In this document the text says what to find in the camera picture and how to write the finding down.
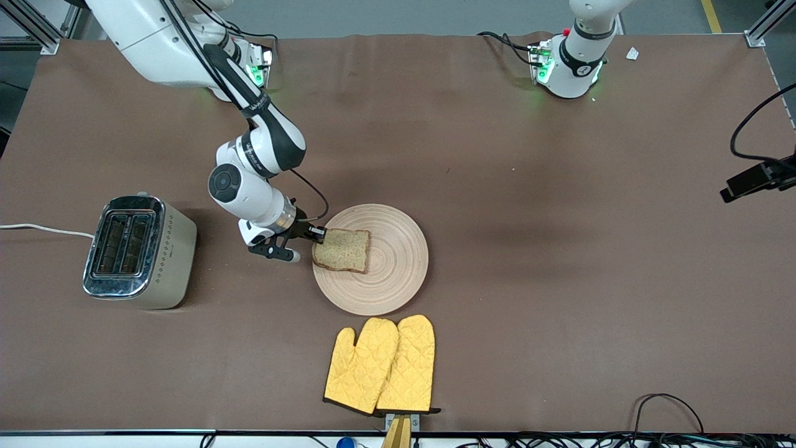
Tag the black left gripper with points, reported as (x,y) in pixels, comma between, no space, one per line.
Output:
(780,171)

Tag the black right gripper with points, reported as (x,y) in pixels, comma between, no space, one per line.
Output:
(301,228)

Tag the brown bread slice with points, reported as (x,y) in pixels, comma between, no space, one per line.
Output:
(343,251)

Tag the round wooden plate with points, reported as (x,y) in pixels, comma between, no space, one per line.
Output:
(395,261)

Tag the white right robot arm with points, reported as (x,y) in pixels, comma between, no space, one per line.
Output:
(155,37)

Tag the beige chrome two-slot toaster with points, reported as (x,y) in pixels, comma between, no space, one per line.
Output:
(168,261)

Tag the green lit base connector plate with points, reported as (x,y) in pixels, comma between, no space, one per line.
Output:
(541,62)
(260,65)

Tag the yellow quilted oven mitt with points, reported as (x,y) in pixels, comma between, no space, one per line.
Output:
(360,367)
(410,367)

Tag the white paper scrap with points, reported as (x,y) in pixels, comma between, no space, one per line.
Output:
(632,53)

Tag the blue round object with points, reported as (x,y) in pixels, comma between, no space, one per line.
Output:
(345,443)

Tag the wooden stick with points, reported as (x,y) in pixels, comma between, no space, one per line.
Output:
(397,435)

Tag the brown table cover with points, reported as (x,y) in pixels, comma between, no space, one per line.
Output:
(528,155)

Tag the aluminium frame profile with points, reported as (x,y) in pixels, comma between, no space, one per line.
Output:
(762,28)
(50,45)

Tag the grey metal bracket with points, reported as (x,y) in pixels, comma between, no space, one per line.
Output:
(415,423)

